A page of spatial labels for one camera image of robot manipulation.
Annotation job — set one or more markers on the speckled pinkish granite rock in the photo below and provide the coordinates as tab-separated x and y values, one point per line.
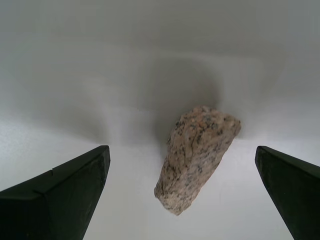
195	160

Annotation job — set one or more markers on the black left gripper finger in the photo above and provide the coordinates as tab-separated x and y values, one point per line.
297	200
50	212

